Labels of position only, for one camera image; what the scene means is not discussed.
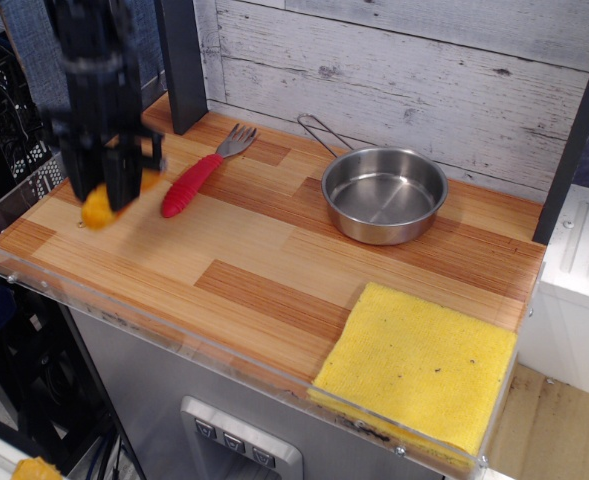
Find dark grey left post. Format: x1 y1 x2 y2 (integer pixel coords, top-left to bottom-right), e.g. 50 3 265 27
155 0 208 135

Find white plastic block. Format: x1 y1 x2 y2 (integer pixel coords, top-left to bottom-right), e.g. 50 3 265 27
518 185 589 393

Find stainless steel pan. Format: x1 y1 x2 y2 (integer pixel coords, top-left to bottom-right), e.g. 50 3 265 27
296 113 449 246

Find orange plush fried shrimp toy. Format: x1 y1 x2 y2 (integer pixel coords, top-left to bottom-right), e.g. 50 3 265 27
81 169 165 230

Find black equipment rack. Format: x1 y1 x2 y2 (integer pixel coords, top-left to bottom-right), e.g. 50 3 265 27
0 36 52 198

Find stainless steel cabinet panel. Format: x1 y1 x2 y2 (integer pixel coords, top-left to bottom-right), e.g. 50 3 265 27
68 304 455 480

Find dark grey post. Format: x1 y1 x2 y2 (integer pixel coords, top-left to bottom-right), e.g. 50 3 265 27
532 79 589 245
155 0 208 135

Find yellow cloth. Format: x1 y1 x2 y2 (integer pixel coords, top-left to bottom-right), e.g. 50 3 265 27
308 282 517 470

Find clear acrylic table guard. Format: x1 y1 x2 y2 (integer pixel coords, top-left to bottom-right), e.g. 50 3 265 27
0 69 547 472

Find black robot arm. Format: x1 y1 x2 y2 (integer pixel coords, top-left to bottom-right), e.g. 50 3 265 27
41 1 165 212

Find red handled metal fork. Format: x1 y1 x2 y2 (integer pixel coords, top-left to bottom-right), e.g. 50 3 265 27
161 124 258 218

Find dark grey right post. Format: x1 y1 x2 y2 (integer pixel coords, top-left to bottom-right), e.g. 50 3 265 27
532 79 589 245

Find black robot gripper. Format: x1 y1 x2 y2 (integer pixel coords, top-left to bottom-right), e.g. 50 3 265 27
43 54 165 212

